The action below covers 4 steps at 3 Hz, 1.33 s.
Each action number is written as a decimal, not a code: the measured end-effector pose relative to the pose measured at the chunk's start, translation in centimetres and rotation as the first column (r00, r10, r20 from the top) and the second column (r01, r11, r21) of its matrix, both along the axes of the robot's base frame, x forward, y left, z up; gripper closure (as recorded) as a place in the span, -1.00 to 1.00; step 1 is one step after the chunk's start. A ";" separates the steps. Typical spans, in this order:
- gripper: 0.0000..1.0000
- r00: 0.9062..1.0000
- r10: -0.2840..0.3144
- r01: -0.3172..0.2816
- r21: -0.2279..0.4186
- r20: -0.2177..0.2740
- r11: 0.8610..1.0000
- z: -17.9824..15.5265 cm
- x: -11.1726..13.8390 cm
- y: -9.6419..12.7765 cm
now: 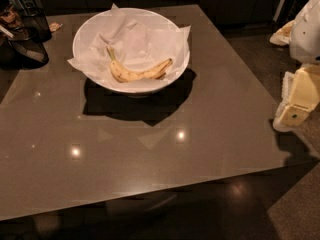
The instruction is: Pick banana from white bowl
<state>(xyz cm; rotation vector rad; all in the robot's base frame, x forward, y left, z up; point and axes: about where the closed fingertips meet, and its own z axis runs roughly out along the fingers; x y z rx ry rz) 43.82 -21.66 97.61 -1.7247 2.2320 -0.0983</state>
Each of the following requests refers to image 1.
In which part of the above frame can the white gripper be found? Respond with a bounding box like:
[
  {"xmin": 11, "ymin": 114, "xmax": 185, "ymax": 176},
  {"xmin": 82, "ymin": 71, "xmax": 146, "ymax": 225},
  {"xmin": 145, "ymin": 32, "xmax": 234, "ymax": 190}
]
[{"xmin": 270, "ymin": 0, "xmax": 320, "ymax": 132}]

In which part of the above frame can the yellow spotted banana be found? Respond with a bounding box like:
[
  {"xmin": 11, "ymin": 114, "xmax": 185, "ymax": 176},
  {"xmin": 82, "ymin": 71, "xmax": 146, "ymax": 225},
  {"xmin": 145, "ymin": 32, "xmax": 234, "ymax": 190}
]
[{"xmin": 106, "ymin": 46, "xmax": 173, "ymax": 83}]

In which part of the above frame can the white bowl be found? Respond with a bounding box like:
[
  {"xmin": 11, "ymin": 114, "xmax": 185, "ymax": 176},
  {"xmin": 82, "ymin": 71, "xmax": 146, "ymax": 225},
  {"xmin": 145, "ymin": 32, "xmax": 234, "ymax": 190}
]
[{"xmin": 72, "ymin": 7, "xmax": 191, "ymax": 95}]

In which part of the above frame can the small crumpled wrapper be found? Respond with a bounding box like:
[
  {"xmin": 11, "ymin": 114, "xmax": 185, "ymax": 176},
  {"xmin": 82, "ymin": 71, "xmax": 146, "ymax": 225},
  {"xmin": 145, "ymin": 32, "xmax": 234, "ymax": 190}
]
[{"xmin": 49, "ymin": 22, "xmax": 62, "ymax": 32}]

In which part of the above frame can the dark mesh basket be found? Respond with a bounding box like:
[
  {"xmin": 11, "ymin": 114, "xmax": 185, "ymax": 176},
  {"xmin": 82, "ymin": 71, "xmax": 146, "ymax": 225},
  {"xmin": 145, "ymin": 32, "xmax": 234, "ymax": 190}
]
[{"xmin": 20, "ymin": 7, "xmax": 52, "ymax": 42}]

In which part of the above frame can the dark shoe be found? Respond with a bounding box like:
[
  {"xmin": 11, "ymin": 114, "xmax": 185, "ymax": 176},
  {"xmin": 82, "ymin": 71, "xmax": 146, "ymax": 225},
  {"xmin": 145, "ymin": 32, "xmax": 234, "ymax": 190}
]
[{"xmin": 1, "ymin": 27, "xmax": 49, "ymax": 69}]

